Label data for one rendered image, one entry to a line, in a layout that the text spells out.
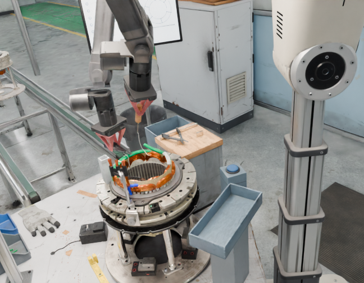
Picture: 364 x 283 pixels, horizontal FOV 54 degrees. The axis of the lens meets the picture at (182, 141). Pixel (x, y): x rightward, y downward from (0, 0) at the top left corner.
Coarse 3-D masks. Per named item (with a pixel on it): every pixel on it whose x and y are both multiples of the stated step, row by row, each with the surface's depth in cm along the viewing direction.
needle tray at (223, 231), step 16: (224, 192) 110; (240, 192) 112; (256, 192) 109; (224, 208) 109; (240, 208) 108; (256, 208) 106; (208, 224) 104; (224, 224) 103; (240, 224) 97; (192, 240) 96; (208, 240) 93; (224, 240) 98; (240, 240) 104; (224, 256) 92; (240, 256) 107; (224, 272) 108; (240, 272) 110
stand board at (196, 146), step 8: (192, 128) 148; (200, 128) 147; (160, 136) 144; (176, 136) 143; (184, 136) 142; (192, 136) 142; (200, 136) 141; (208, 136) 140; (216, 136) 140; (160, 144) 142; (168, 144) 138; (176, 144) 138; (184, 144) 137; (192, 144) 136; (200, 144) 136; (208, 144) 135; (216, 144) 137; (176, 152) 133; (184, 152) 132; (192, 152) 132; (200, 152) 134
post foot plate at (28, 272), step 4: (20, 272) 127; (24, 272) 127; (28, 272) 127; (32, 272) 127; (24, 276) 125; (28, 276) 125; (32, 276) 126; (8, 280) 125; (24, 280) 124; (28, 280) 124
